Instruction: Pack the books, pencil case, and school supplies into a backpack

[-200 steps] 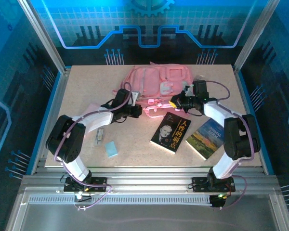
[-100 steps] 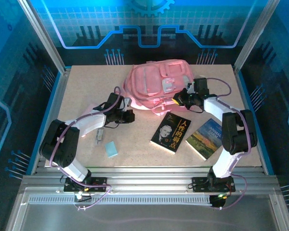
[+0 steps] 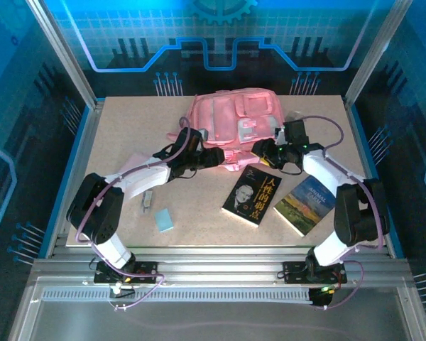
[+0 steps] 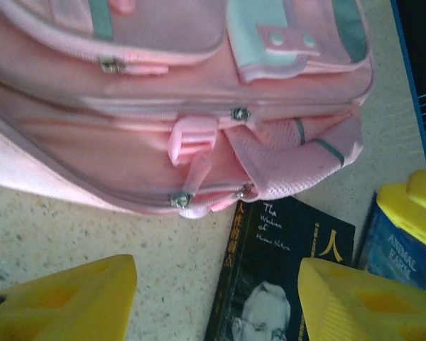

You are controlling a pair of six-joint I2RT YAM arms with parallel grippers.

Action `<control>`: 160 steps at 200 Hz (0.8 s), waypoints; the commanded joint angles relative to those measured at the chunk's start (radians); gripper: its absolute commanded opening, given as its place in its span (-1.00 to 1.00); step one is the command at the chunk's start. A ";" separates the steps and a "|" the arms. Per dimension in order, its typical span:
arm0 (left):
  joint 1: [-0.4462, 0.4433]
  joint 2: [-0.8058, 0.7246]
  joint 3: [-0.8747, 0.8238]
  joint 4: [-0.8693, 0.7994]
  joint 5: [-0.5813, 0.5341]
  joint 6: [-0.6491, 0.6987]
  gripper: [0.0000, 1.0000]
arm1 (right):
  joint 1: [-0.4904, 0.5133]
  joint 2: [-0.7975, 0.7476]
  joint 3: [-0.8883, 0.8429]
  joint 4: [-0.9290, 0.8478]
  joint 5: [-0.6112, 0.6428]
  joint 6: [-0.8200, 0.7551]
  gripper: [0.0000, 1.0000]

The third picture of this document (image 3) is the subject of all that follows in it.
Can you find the pink backpack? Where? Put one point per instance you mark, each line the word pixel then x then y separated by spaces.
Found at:
pixel 227 113

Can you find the black book with portrait cover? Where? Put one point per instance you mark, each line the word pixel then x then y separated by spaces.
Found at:
pixel 248 199

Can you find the landscape cover paperback book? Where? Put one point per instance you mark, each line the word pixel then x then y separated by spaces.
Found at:
pixel 301 209

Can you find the pink pencil case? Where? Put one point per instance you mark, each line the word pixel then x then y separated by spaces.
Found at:
pixel 136 160

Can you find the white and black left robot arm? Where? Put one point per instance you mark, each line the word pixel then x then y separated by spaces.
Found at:
pixel 145 179

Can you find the small black right control board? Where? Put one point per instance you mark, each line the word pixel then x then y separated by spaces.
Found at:
pixel 321 296

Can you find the grey metal tray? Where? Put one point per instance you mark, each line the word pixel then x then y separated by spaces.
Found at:
pixel 216 323

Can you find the aluminium right side rail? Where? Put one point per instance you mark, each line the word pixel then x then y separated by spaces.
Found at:
pixel 353 120

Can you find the aluminium cross rail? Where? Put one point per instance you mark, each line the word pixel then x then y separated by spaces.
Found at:
pixel 216 264

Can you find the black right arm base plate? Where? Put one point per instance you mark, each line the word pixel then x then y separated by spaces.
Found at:
pixel 294 271

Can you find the aluminium left side rail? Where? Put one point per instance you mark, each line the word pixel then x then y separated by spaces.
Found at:
pixel 79 177

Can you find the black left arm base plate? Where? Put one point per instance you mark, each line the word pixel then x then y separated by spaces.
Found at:
pixel 145 271

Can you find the aluminium right frame post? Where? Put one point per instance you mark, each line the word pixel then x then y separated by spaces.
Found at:
pixel 372 57

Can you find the aluminium frame post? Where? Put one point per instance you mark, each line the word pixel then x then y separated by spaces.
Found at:
pixel 372 57
pixel 62 53

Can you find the aluminium left frame post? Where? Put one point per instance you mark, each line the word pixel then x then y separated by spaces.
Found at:
pixel 62 53

